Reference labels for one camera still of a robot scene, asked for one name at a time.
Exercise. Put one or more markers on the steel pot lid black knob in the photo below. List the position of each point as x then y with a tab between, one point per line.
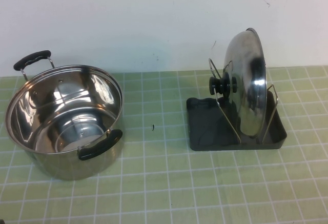
246	93

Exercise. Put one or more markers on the green grid pattern mat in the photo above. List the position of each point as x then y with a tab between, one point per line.
164	183

